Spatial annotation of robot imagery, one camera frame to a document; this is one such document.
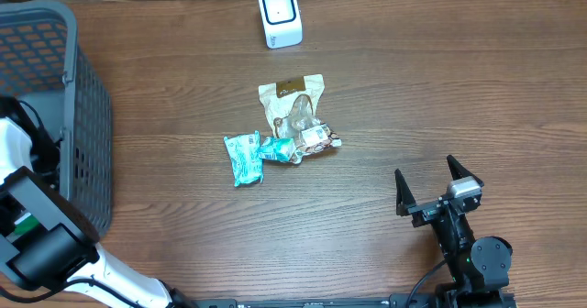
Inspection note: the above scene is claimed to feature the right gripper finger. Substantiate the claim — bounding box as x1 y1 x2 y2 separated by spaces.
394 169 416 216
447 155 484 187

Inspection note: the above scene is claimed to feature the teal tissue pack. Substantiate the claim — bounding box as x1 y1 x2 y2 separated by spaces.
258 137 297 163

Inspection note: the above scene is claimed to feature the beige snack pouch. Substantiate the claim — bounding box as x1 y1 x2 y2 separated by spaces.
258 74 342 164

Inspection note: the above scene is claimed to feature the teal wipes packet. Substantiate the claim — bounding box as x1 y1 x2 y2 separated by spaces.
224 131 264 187

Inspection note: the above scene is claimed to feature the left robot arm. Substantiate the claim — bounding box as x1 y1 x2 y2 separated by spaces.
1 95 193 307

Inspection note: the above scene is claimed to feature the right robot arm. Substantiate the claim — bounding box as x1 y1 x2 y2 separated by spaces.
389 155 516 308

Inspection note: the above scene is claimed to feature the white barcode scanner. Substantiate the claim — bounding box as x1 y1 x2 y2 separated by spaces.
258 0 304 50

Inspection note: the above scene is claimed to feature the green bottle cap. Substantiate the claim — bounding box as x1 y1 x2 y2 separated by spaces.
13 214 39 236

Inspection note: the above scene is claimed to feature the grey plastic mesh basket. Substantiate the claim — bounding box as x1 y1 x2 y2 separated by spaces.
1 1 113 236

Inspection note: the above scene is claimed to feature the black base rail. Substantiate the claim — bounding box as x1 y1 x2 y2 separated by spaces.
192 291 441 308

